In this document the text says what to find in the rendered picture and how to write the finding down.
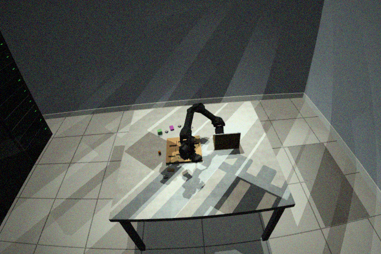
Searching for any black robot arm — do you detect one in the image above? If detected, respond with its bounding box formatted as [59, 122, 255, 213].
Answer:
[179, 103, 225, 160]

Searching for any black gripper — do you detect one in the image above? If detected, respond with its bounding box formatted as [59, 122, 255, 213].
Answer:
[189, 146, 202, 163]

